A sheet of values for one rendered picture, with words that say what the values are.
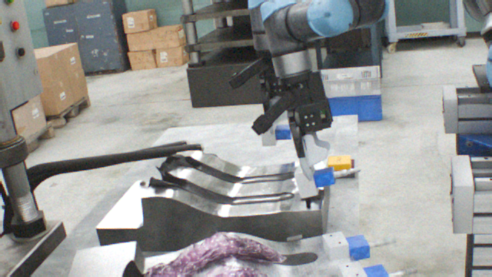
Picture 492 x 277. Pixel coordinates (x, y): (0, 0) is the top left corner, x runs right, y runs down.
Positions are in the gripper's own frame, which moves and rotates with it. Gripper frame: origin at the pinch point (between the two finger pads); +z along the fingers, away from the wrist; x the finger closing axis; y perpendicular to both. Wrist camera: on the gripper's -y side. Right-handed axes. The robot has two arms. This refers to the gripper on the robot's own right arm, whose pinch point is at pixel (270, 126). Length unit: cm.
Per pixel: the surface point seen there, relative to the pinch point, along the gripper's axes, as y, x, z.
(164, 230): -19.1, -36.0, 9.7
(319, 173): 14.1, -29.9, 0.9
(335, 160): 15.5, 2.2, 11.4
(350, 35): 15, 545, 68
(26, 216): -61, -27, 11
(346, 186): 18.3, -6.5, 15.1
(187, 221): -13.3, -36.0, 7.6
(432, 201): 58, 139, 95
